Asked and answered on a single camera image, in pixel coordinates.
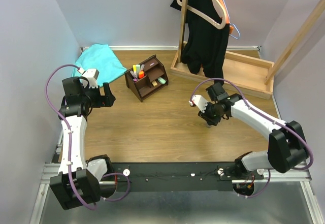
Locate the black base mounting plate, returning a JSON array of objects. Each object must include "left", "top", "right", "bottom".
[{"left": 108, "top": 162, "right": 264, "bottom": 192}]

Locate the turquoise t-shirt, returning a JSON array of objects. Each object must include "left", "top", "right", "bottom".
[{"left": 75, "top": 44, "right": 127, "bottom": 87}]

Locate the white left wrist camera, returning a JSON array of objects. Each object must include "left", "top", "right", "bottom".
[{"left": 77, "top": 68, "right": 99, "bottom": 88}]

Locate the dark wooden desk organizer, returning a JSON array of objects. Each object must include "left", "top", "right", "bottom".
[{"left": 124, "top": 55, "right": 169, "bottom": 102}]

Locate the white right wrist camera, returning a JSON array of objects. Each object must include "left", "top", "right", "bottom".
[{"left": 189, "top": 95, "right": 208, "bottom": 113}]

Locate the light blue wire hanger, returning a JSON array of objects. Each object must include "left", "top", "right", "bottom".
[{"left": 222, "top": 0, "right": 241, "bottom": 40}]

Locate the green highlighter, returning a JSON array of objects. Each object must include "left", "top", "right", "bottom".
[{"left": 157, "top": 77, "right": 166, "bottom": 84}]

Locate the white yellow marker pen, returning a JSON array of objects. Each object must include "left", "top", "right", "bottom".
[{"left": 133, "top": 65, "right": 138, "bottom": 79}]

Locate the pale mint highlighter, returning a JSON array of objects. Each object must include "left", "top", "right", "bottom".
[{"left": 136, "top": 65, "right": 141, "bottom": 76}]

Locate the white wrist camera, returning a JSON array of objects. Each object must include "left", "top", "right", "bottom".
[
  {"left": 77, "top": 68, "right": 99, "bottom": 88},
  {"left": 189, "top": 95, "right": 208, "bottom": 113}
]

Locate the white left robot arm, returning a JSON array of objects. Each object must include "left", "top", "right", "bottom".
[{"left": 50, "top": 76, "right": 115, "bottom": 210}]

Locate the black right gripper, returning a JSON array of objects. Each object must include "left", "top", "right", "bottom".
[{"left": 198, "top": 101, "right": 222, "bottom": 126}]

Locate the orange plastic hanger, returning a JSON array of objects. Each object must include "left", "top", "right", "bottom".
[{"left": 210, "top": 0, "right": 231, "bottom": 29}]

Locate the wooden clothes rack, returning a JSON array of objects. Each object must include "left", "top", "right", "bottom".
[{"left": 171, "top": 0, "right": 324, "bottom": 100}]

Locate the black hanging garment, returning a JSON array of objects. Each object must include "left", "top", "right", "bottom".
[{"left": 180, "top": 0, "right": 230, "bottom": 78}]

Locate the orange black highlighter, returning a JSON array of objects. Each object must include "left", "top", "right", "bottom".
[{"left": 139, "top": 71, "right": 145, "bottom": 79}]

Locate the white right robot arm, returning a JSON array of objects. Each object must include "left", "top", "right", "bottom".
[{"left": 191, "top": 83, "right": 310, "bottom": 179}]

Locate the red marker pen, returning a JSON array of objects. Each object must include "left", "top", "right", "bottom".
[{"left": 130, "top": 71, "right": 137, "bottom": 79}]

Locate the beige wooden hanger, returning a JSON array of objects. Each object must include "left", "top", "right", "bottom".
[{"left": 176, "top": 0, "right": 227, "bottom": 30}]

